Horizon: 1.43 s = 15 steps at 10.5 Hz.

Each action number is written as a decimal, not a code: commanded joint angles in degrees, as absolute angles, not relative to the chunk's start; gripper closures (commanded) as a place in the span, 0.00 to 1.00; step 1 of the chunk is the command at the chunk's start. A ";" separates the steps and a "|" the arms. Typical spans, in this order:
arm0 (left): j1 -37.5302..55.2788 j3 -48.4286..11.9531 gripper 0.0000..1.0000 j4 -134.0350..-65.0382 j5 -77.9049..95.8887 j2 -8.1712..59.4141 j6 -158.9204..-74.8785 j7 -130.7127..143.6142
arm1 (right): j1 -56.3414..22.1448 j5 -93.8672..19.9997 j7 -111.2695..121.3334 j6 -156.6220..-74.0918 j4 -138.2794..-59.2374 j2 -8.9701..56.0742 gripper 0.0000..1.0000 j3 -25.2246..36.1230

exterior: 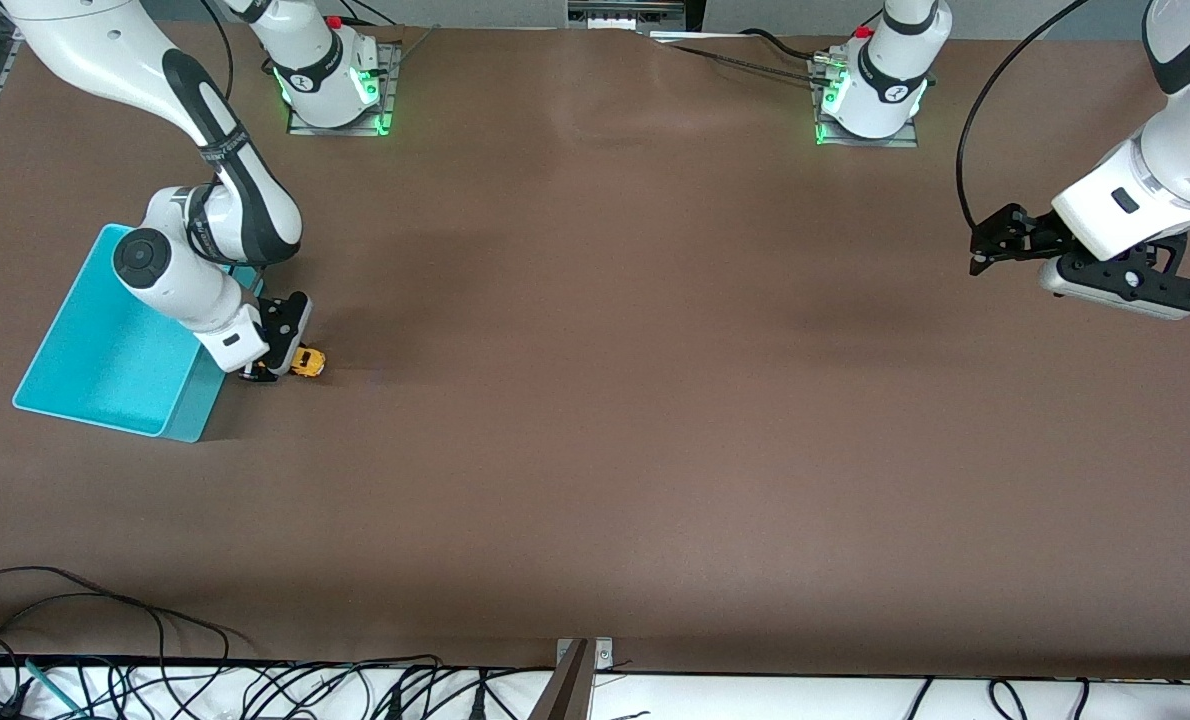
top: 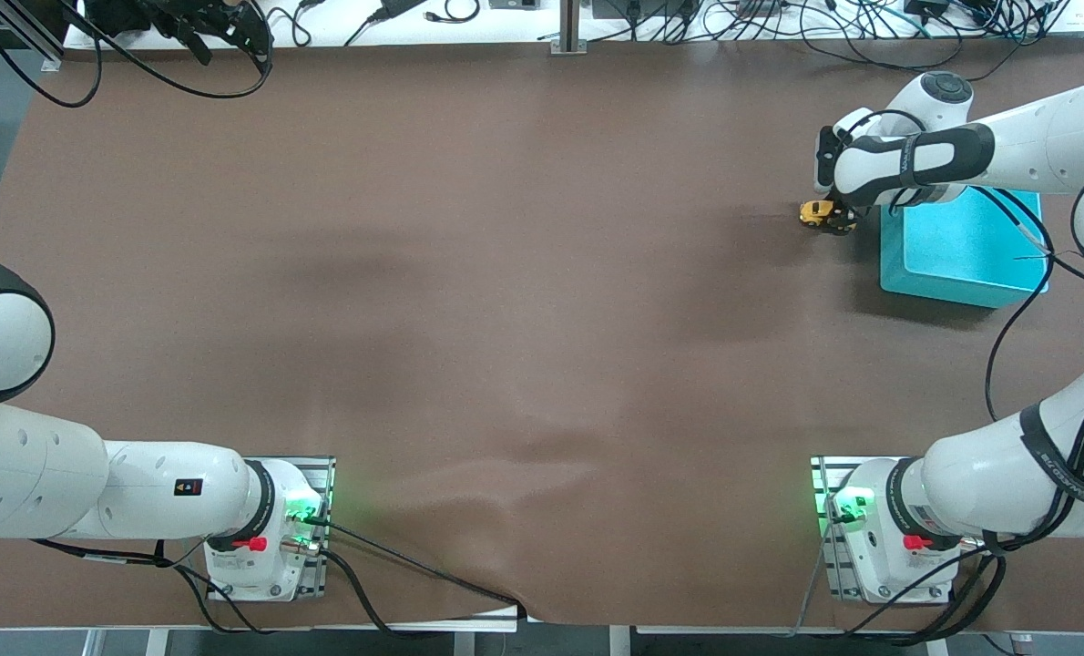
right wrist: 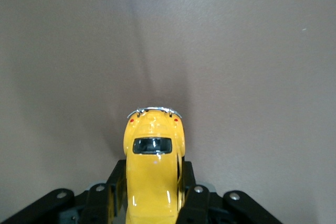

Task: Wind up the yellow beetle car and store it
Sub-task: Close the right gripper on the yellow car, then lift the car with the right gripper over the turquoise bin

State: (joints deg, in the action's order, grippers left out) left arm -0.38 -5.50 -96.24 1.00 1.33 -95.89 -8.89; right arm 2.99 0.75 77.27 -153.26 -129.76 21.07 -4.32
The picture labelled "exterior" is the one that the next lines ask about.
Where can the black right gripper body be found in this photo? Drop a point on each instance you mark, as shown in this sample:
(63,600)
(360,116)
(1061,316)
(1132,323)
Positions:
(282,324)

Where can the yellow beetle toy car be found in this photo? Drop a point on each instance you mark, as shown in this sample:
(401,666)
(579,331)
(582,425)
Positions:
(308,363)

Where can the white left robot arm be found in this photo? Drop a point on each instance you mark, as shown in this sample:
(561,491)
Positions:
(1185,150)

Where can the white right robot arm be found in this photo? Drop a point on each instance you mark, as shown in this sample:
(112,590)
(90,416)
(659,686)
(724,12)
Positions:
(85,50)

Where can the turquoise plastic bin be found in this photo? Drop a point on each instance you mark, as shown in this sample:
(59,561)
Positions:
(105,370)

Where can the grey power strip device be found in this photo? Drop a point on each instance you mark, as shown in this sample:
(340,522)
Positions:
(625,15)

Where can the dark angled metal bar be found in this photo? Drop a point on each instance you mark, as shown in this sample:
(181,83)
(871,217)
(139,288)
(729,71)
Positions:
(565,695)

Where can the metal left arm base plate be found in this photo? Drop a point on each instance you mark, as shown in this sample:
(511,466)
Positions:
(905,143)

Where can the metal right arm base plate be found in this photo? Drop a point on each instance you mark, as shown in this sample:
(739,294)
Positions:
(392,70)

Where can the small metal bracket plate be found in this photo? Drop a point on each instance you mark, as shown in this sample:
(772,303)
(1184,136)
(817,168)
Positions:
(603,655)

